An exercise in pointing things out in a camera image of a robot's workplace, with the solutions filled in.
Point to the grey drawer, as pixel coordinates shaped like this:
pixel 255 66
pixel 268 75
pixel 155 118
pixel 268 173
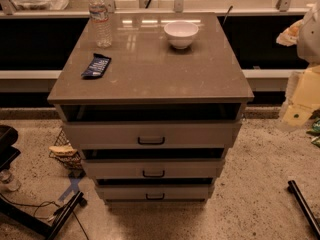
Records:
pixel 153 169
pixel 155 193
pixel 148 135

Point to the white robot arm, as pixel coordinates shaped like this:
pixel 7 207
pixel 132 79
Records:
pixel 302 96

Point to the grey drawer cabinet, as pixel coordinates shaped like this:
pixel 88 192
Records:
pixel 149 81

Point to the blue snack bar wrapper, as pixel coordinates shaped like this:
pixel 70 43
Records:
pixel 97 67

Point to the white ceramic bowl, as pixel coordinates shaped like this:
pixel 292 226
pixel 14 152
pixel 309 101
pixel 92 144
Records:
pixel 181 34

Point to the sponge in basket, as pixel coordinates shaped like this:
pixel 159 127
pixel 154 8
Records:
pixel 63 151

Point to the blue tape cross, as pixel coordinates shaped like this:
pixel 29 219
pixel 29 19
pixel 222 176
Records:
pixel 72 188

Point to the clear plastic water bottle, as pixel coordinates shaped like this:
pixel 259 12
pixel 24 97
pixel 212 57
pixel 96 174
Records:
pixel 100 20

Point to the black bar right floor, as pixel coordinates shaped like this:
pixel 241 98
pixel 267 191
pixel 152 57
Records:
pixel 312 220

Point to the black chair base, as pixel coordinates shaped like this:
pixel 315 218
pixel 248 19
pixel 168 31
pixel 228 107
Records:
pixel 8 137

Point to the black stand leg left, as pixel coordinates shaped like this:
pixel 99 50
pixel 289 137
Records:
pixel 49 232

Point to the small bottle on floor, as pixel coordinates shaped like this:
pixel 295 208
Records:
pixel 9 180

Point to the black wire basket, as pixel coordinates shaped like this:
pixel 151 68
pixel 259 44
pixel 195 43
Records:
pixel 73 162

